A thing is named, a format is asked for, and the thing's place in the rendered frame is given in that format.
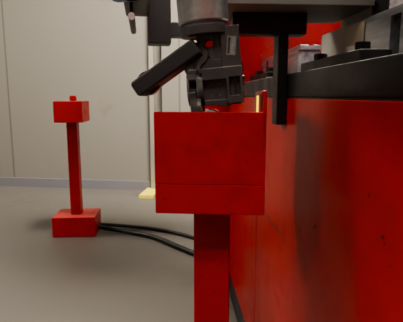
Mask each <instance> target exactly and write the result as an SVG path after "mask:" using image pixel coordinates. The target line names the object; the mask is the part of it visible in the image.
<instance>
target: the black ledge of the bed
mask: <svg viewBox="0 0 403 322"><path fill-rule="evenodd" d="M243 90H244V96H255V92H257V91H267V96H271V97H273V77H269V78H265V79H258V80H253V81H248V82H245V83H244V85H243ZM287 97H314V98H396V99H403V53H398V54H392V55H388V56H382V57H375V58H372V59H365V60H361V61H355V62H351V63H344V64H341V65H334V66H327V67H324V68H317V69H313V70H307V71H303V72H296V73H290V74H287Z"/></svg>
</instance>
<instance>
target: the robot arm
mask: <svg viewBox="0 0 403 322"><path fill-rule="evenodd" d="M176 1H177V14H178V25H179V26H180V27H181V29H180V34H181V39H183V40H188V42H186V43H185V44H183V45H182V46H181V47H179V48H178V49H177V50H175V51H174V52H172V53H171V54H170V55H169V56H167V57H166V58H164V59H163V60H162V61H160V62H159V63H157V64H156V65H155V66H153V67H152V68H151V69H149V70H148V71H145V72H142V73H141V74H140V75H139V76H138V78H137V79H136V80H134V81H132V83H131V86H132V88H133V89H134V91H135V92H136V94H137V95H138V96H149V95H154V94H156V92H158V90H159V89H160V87H161V86H163V85H164V84H166V83H167V82H168V81H170V80H172V78H174V77H176V76H177V75H178V74H180V73H181V72H183V71H184V70H185V73H186V74H187V75H186V83H187V98H188V102H189V106H191V112H217V111H216V110H215V109H207V110H205V106H207V105H217V106H218V107H219V106H227V105H232V104H241V102H244V90H243V85H244V82H243V81H244V80H243V79H245V76H244V75H243V74H242V73H243V71H244V67H243V63H242V61H241V50H240V40H239V25H238V24H235V25H228V26H227V23H228V22H229V16H228V0H176ZM193 40H196V42H194V41H193ZM208 41H212V42H213V44H212V46H211V47H206V46H205V44H206V43H207V42H208ZM241 64H242V65H241ZM229 79H230V82H229Z"/></svg>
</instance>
